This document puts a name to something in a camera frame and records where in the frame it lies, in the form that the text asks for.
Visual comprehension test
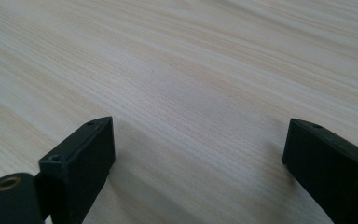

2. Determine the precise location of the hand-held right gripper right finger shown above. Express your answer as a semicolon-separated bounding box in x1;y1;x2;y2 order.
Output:
282;118;358;224

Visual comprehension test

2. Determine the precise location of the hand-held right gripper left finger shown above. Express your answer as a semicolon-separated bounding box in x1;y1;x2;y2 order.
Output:
38;116;117;224

